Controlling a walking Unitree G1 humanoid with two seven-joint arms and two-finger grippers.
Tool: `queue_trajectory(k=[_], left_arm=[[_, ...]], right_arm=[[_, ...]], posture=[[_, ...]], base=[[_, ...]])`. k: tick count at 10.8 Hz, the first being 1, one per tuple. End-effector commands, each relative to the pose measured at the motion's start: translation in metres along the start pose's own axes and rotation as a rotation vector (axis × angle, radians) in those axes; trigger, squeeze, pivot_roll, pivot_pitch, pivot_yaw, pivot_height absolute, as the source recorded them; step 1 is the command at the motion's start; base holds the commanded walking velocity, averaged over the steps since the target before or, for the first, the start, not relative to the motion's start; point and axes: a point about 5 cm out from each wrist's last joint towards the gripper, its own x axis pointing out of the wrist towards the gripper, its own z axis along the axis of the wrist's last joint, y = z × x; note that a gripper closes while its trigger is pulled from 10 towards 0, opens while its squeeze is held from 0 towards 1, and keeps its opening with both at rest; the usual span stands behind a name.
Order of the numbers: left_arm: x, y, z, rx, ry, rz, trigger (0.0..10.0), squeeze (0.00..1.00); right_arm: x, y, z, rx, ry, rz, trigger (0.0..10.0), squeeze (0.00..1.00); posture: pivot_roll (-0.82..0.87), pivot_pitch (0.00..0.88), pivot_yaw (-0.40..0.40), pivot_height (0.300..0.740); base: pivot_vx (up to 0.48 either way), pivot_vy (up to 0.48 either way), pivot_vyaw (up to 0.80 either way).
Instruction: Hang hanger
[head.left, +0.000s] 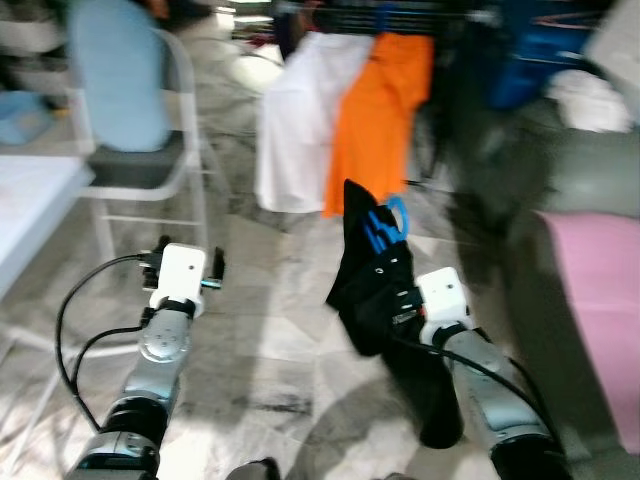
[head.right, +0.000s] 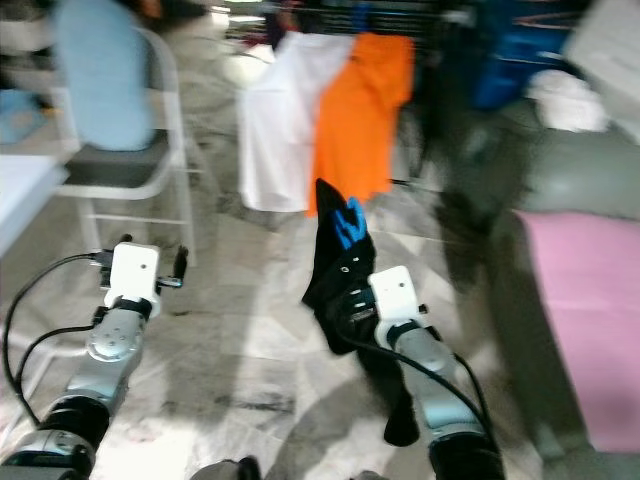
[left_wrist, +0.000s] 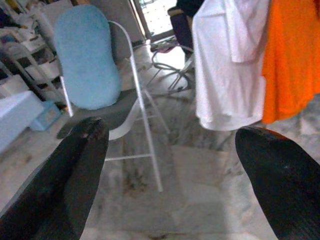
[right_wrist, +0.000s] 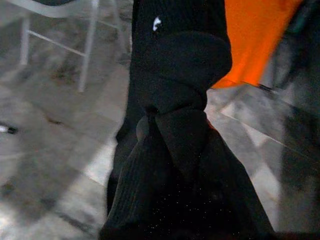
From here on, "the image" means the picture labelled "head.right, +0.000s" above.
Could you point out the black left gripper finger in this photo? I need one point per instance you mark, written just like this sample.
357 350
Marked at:
126 241
180 268

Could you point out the black garment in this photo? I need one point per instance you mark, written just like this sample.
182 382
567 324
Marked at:
335 290

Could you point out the blue plastic hanger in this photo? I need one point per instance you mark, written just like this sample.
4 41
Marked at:
350 228
363 18

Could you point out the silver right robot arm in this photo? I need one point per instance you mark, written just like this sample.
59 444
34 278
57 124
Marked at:
450 410

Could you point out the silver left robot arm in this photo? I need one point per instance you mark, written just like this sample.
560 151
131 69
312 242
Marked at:
120 350

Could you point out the grey folding chair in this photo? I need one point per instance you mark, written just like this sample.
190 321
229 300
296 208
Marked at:
115 165

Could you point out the white plastic folding table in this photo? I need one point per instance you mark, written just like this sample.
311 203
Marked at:
30 195

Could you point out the light blue pillow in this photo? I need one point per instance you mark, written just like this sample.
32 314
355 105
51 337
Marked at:
105 80

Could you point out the dark grey cushion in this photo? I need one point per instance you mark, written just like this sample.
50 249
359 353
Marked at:
475 180

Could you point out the blue plastic basin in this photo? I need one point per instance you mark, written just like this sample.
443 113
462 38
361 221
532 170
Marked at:
10 118

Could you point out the white shirt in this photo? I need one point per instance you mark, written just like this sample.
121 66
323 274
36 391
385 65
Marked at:
280 130

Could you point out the orange shirt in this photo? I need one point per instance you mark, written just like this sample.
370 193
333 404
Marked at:
360 120

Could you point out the grey left robot foot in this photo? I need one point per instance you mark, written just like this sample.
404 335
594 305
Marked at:
225 470

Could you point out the pink mattress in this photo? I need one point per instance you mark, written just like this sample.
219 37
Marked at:
585 320

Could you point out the light grey green cushion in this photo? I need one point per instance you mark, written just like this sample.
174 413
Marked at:
580 175

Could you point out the blue storage box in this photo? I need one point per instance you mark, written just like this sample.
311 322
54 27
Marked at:
520 65

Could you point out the white crumpled cloth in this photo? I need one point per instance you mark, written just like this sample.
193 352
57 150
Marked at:
568 100

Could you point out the black drying rack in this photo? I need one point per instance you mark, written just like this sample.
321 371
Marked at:
390 15

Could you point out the white plastic box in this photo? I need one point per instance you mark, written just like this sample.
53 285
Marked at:
608 45

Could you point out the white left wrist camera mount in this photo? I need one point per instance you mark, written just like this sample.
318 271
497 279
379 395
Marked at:
135 272

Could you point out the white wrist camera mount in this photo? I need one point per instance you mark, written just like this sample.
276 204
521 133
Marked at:
394 295
135 272

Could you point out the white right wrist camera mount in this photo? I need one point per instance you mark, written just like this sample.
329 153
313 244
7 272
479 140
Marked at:
394 295

